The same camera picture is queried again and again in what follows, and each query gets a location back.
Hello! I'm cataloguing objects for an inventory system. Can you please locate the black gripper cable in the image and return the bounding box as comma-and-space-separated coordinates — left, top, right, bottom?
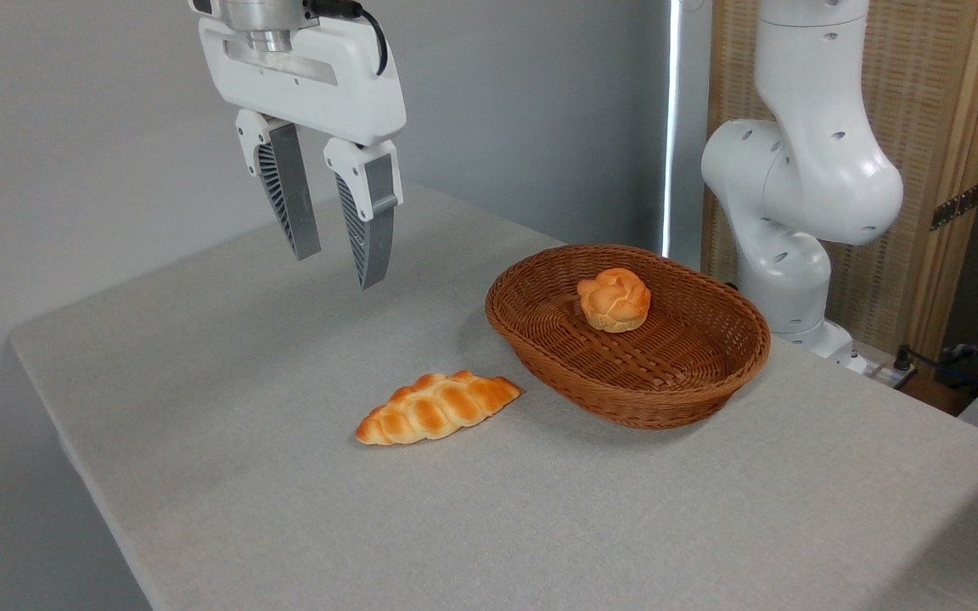
306, 0, 390, 77

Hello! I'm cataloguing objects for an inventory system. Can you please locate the wooden woven folding screen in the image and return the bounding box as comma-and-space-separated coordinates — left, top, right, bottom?
701, 0, 978, 366

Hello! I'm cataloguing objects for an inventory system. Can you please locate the round knotted bread roll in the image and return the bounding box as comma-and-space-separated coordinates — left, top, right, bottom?
576, 268, 652, 334

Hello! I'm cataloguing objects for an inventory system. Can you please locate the long braided bread loaf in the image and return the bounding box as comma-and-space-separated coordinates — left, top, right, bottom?
355, 370, 523, 446

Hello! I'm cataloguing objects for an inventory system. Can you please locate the white power strip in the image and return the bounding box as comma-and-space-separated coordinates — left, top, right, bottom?
864, 355, 919, 391

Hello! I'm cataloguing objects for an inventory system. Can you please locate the brown wicker basket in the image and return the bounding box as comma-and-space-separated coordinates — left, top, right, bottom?
485, 244, 772, 430

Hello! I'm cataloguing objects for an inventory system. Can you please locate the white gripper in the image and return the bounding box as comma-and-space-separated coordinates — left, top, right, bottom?
198, 0, 408, 290

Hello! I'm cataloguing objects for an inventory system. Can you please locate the metal screen hinge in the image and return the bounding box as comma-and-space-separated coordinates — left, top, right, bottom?
930, 182, 978, 232

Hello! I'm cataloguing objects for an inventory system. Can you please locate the grey tablecloth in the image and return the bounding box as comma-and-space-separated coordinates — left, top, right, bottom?
9, 180, 978, 611

